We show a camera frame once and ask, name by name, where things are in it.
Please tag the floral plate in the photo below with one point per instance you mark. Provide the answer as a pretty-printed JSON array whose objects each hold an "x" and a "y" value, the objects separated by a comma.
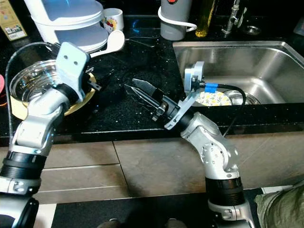
[{"x": 216, "y": 99}]

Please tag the dark left robot foot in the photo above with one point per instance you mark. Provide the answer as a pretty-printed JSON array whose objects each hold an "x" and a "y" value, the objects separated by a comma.
[{"x": 110, "y": 224}]

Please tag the yellow carton box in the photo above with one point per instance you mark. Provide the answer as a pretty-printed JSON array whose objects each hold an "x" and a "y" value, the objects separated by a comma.
[{"x": 12, "y": 19}]

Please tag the steel sink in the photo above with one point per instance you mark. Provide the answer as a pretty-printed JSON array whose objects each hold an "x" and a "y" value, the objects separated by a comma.
[{"x": 266, "y": 59}]

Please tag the pink plate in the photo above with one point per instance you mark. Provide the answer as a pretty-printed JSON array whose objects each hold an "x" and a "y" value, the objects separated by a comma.
[{"x": 2, "y": 83}]

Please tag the dark robot foot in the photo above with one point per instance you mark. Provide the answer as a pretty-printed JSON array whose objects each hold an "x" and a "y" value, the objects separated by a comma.
[
  {"x": 175, "y": 224},
  {"x": 110, "y": 224}
]

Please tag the pale yellow plate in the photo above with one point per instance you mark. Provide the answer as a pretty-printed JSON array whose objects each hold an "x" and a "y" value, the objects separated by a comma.
[{"x": 19, "y": 111}]

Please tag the grey drawer front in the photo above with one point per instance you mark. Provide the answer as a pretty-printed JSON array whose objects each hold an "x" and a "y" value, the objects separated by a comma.
[
  {"x": 90, "y": 194},
  {"x": 85, "y": 154},
  {"x": 90, "y": 175}
]

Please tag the white rice spoon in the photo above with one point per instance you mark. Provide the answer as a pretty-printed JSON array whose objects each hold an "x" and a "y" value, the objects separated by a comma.
[{"x": 114, "y": 40}]

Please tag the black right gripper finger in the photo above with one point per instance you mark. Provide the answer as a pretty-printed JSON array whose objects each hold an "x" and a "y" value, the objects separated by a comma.
[
  {"x": 145, "y": 99},
  {"x": 146, "y": 85}
]

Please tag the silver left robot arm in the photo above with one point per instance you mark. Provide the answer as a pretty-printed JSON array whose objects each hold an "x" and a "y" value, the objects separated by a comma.
[{"x": 38, "y": 128}]

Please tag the yellow oil bottle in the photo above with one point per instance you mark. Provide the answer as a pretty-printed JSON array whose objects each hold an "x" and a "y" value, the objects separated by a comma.
[{"x": 205, "y": 19}]

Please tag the orange rubber band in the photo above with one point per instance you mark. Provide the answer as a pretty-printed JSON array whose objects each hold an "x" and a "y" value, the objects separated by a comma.
[{"x": 4, "y": 100}]

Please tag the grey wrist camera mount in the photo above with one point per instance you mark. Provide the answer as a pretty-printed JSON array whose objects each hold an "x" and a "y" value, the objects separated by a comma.
[
  {"x": 73, "y": 61},
  {"x": 194, "y": 76}
]

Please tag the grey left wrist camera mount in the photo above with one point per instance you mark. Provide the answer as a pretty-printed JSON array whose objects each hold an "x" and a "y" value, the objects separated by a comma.
[{"x": 73, "y": 61}]

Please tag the grey thermos jug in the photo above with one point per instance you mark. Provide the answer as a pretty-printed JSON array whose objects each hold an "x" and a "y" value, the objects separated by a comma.
[{"x": 175, "y": 19}]

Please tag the steel faucet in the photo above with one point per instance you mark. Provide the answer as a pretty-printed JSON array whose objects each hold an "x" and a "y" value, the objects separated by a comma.
[{"x": 233, "y": 16}]

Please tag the white tiered storage container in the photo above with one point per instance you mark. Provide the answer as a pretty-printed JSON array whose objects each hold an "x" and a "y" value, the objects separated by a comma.
[{"x": 66, "y": 16}]

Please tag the olive green fabric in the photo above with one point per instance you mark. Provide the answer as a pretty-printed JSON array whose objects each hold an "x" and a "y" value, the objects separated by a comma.
[{"x": 280, "y": 209}]

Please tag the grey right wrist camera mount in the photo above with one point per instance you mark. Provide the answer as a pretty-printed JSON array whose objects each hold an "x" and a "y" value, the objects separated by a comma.
[{"x": 194, "y": 76}]

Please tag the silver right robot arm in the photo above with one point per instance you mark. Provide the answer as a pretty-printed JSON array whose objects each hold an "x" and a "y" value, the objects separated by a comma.
[{"x": 213, "y": 147}]

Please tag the grey cabinet door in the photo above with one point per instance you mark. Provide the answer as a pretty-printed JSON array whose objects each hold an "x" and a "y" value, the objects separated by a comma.
[
  {"x": 270, "y": 156},
  {"x": 161, "y": 161}
]

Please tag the dark right robot foot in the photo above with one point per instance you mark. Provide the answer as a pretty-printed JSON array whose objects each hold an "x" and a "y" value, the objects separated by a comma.
[{"x": 175, "y": 224}]

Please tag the black floor mat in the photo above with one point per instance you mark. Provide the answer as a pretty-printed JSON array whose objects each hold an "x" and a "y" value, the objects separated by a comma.
[{"x": 147, "y": 211}]

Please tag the white printed mug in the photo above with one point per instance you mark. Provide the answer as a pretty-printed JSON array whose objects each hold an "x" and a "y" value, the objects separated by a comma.
[{"x": 113, "y": 19}]

